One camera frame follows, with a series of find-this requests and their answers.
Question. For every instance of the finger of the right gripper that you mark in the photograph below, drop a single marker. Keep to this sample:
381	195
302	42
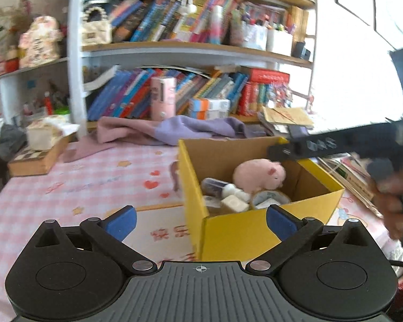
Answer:
306	147

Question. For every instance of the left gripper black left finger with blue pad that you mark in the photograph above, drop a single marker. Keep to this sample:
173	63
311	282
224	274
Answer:
78	270

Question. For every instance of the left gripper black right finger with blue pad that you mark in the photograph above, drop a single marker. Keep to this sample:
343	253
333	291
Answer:
323	269

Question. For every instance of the pink plush pig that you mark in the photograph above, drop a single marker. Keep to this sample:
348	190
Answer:
259	174

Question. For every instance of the white square soap block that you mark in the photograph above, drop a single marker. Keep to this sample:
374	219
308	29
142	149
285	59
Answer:
232	204

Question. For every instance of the white spray bottle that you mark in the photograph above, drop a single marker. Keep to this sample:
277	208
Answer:
221	189

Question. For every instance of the person's hand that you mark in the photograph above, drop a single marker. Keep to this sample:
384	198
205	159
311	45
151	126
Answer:
386	198

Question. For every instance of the pile of papers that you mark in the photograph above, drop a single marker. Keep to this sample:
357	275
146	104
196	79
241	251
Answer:
344	166

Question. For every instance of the tape roll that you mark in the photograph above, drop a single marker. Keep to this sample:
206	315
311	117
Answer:
264	199

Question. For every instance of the red dictionary book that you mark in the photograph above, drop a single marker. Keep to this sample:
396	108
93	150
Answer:
265	76

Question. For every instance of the wooden chess box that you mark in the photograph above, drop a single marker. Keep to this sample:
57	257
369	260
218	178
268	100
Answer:
29	163

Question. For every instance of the white pen holder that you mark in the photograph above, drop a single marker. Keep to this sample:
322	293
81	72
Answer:
279	42

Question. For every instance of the pink checkered tablecloth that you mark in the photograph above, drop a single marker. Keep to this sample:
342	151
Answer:
161	182

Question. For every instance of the orange white boxes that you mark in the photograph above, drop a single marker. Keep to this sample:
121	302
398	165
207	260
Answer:
207	109

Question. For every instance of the tissue pack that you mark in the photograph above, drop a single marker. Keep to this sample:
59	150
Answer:
46	132

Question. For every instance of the dark grey garment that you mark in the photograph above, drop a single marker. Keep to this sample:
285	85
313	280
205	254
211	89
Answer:
12	140

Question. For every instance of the pink purple cloth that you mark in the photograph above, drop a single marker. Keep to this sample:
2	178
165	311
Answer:
110	131

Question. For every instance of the pink cylindrical container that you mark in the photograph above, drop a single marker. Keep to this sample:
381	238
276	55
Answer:
163	105

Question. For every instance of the white bookshelf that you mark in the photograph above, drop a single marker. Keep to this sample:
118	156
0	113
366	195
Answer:
202	43

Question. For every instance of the pink doll figurine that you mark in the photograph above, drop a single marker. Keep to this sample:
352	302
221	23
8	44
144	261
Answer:
40	44

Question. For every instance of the white quilted handbag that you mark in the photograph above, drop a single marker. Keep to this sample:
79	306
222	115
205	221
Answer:
96	31

